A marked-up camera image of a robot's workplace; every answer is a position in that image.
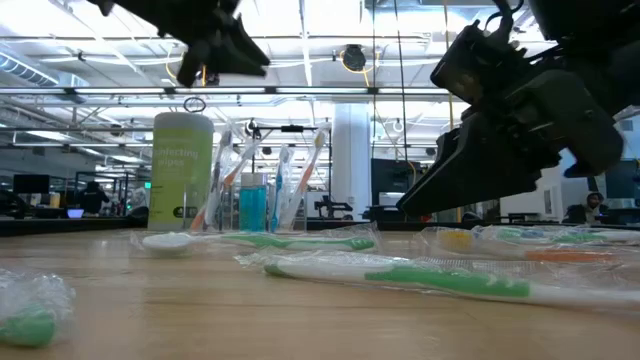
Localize green white toothbrush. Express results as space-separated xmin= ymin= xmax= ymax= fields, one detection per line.
xmin=474 ymin=224 xmax=640 ymax=246
xmin=234 ymin=252 xmax=640 ymax=316
xmin=130 ymin=224 xmax=384 ymax=259
xmin=0 ymin=269 xmax=76 ymax=350

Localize orange white toothbrush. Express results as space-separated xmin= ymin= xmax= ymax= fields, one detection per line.
xmin=279 ymin=122 xmax=332 ymax=231

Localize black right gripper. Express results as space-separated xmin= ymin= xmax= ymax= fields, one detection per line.
xmin=397 ymin=68 xmax=625 ymax=217

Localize black hanging ring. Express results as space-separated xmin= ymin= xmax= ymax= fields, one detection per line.
xmin=182 ymin=95 xmax=208 ymax=113

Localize black computer monitor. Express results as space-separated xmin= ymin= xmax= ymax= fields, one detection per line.
xmin=12 ymin=173 xmax=51 ymax=195

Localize clear plastic toothbrush holder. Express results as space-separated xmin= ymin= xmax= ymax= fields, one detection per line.
xmin=191 ymin=137 xmax=262 ymax=231

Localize dark blue computer monitor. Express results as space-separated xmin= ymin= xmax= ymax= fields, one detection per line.
xmin=607 ymin=159 xmax=640 ymax=201

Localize green disinfecting wipes canister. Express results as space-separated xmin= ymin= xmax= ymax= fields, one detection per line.
xmin=148 ymin=111 xmax=215 ymax=232

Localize white building column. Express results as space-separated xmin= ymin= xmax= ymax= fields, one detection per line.
xmin=331 ymin=102 xmax=372 ymax=221

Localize orange toothbrush yellow bristles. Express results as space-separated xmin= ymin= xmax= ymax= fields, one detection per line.
xmin=419 ymin=227 xmax=640 ymax=265

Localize small black robot stand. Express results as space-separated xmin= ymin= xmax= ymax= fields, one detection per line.
xmin=314 ymin=194 xmax=354 ymax=221

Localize black equipment cabinet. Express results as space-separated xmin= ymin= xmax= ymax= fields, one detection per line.
xmin=370 ymin=158 xmax=436 ymax=222

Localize black hanging cable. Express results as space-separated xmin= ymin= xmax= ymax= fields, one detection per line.
xmin=392 ymin=0 xmax=412 ymax=201

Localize person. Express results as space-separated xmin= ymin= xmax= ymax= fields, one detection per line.
xmin=77 ymin=180 xmax=110 ymax=216
xmin=563 ymin=191 xmax=612 ymax=225

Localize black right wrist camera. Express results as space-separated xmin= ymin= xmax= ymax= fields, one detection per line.
xmin=432 ymin=19 xmax=509 ymax=106

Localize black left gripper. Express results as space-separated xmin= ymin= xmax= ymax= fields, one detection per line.
xmin=114 ymin=0 xmax=271 ymax=89

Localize black ceiling cable reel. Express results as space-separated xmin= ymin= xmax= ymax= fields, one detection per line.
xmin=341 ymin=43 xmax=368 ymax=73

